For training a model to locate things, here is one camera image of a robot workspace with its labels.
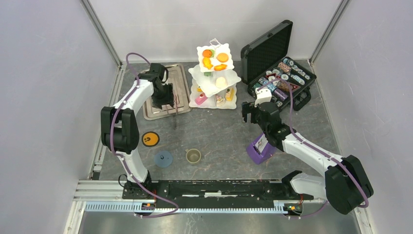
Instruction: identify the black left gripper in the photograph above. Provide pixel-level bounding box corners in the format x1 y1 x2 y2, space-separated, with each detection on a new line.
151 83 174 110

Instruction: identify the pink layered cake slice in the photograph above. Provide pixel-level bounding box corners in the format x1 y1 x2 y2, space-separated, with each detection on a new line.
195 93 208 105

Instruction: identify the yellow rectangular cake slice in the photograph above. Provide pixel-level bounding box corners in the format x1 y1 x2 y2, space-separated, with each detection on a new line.
225 87 235 101

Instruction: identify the white sprinkle cake slice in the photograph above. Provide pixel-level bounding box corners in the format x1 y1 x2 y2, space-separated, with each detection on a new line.
215 94 226 107

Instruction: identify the white three-tier cake stand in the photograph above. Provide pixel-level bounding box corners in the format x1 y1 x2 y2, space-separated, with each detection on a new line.
188 39 241 110

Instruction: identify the orange fish cookie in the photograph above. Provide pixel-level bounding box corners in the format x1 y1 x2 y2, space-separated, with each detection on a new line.
213 64 227 71
202 57 213 70

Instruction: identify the cream round cake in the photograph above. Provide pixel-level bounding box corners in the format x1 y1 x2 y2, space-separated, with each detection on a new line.
215 77 227 89

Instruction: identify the orange macaron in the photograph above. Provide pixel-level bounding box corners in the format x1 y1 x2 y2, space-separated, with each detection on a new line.
216 53 229 63
202 49 211 58

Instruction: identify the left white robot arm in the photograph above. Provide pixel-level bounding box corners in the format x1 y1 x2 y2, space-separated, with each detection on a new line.
100 63 175 199

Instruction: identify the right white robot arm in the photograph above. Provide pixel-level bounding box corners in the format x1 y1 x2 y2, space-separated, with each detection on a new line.
242 102 374 215

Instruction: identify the silver metal tray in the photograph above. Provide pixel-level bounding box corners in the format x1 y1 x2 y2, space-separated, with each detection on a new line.
143 64 191 120

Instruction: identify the brown poker chip stack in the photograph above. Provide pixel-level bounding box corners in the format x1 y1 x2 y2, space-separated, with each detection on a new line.
277 81 300 93

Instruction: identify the purple card shuffler box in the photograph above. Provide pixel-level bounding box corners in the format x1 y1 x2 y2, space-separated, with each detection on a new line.
246 134 276 165

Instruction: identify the yellow smiley coaster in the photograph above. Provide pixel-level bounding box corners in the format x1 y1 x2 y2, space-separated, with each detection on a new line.
142 131 160 147

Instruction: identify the black poker chip case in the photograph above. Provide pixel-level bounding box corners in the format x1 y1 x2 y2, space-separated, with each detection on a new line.
241 20 317 111

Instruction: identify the blue round coaster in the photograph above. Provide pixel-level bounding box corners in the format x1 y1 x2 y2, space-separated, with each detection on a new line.
153 151 173 168

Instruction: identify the olive green cup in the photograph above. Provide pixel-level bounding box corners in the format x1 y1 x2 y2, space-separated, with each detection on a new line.
186 149 202 164

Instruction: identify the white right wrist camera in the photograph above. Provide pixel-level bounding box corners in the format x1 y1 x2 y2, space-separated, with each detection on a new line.
254 87 272 107

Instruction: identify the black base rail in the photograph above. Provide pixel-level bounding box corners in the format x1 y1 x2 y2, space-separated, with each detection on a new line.
122 179 314 208

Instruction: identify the aluminium cable duct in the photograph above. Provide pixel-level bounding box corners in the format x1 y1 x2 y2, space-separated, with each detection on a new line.
85 201 302 215

